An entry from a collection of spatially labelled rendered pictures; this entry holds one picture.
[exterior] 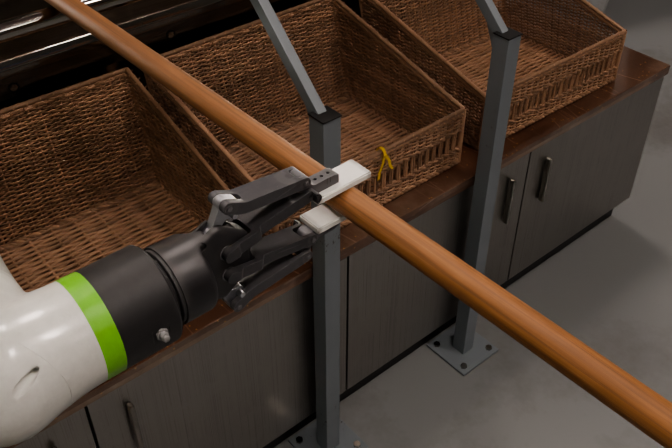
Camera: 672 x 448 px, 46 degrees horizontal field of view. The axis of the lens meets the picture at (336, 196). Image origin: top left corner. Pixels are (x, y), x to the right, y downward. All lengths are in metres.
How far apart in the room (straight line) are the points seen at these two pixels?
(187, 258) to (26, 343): 0.15
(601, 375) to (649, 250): 2.08
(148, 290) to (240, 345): 0.98
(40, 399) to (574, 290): 2.03
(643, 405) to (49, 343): 0.44
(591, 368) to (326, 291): 1.02
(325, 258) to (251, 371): 0.31
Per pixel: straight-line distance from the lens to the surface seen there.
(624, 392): 0.65
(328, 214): 0.80
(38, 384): 0.64
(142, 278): 0.67
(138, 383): 1.53
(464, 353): 2.25
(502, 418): 2.14
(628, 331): 2.43
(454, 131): 1.85
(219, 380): 1.67
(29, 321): 0.65
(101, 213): 1.81
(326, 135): 1.38
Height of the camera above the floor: 1.69
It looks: 38 degrees down
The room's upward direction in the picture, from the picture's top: straight up
